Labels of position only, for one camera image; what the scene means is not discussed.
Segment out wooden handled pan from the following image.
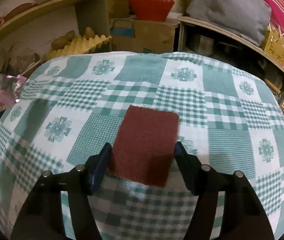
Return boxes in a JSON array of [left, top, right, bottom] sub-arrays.
[[264, 79, 281, 98]]

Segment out yellow utensil holder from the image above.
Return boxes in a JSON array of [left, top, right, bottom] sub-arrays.
[[261, 24, 284, 66]]

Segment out grey fabric cover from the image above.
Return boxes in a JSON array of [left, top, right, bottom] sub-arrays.
[[186, 0, 272, 46]]

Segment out red plastic basket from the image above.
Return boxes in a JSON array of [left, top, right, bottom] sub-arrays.
[[129, 0, 175, 22]]

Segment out pink foil wrapper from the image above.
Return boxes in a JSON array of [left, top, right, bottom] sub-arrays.
[[0, 74, 27, 111]]

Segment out wooden wall shelf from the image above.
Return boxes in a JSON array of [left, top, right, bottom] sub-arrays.
[[0, 0, 112, 77]]

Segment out wooden low cabinet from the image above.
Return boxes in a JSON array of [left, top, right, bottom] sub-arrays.
[[178, 16, 284, 104]]

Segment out cardboard box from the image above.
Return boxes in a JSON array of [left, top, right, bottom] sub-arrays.
[[110, 17, 180, 54]]

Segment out green checkered tablecloth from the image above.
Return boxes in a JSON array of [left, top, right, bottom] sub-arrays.
[[0, 52, 284, 239]]

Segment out yellow egg tray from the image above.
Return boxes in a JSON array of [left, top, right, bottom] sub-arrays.
[[44, 35, 112, 61]]

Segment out dark red scouring pad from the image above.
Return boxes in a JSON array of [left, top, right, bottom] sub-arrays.
[[108, 105, 179, 187]]

